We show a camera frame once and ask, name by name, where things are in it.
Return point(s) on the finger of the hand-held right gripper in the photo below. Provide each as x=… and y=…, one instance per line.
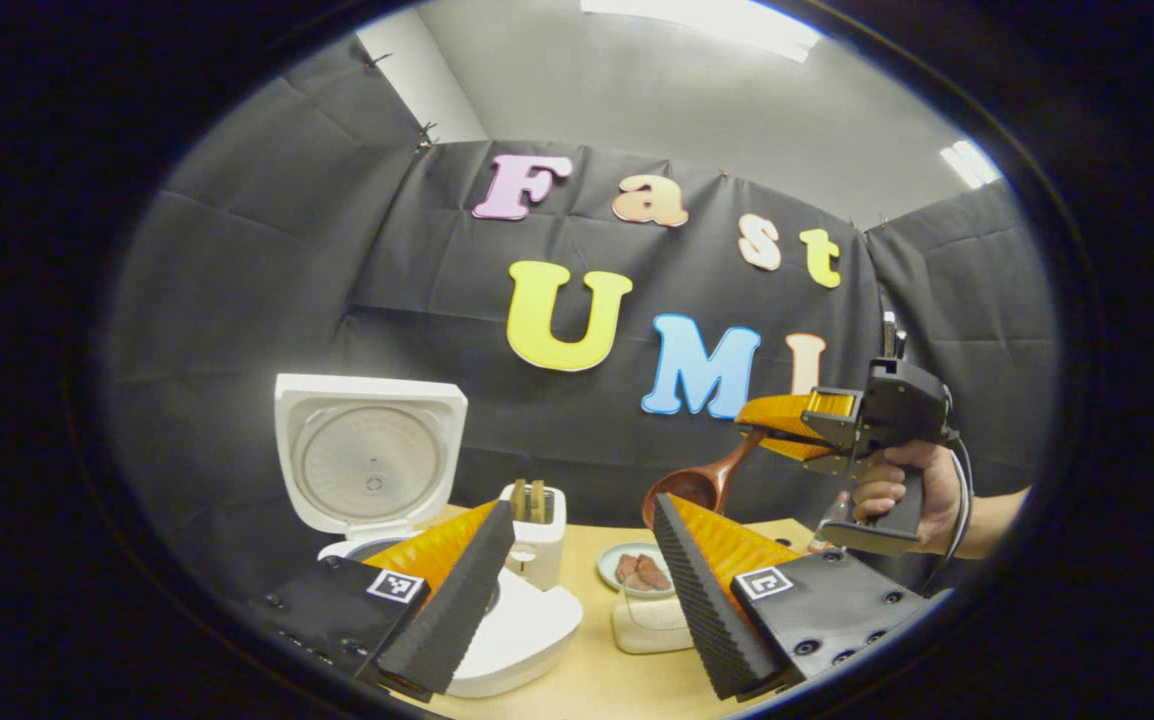
x=807, y=450
x=787, y=412

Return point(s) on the black backdrop cloth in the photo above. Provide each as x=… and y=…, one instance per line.
x=237, y=300

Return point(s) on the brown wooden spoon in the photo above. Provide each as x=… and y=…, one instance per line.
x=687, y=490

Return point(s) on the white rice cooker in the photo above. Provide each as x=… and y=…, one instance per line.
x=527, y=630

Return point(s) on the pale green plate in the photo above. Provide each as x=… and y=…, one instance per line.
x=609, y=570

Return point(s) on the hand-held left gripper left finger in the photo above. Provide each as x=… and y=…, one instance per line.
x=462, y=600

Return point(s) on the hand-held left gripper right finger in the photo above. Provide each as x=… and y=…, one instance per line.
x=702, y=610

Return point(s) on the red meat slice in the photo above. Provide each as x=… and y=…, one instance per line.
x=627, y=570
x=653, y=573

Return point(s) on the white toaster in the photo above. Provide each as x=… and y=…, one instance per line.
x=537, y=550

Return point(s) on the brown bread slice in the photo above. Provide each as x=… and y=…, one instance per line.
x=519, y=500
x=539, y=500

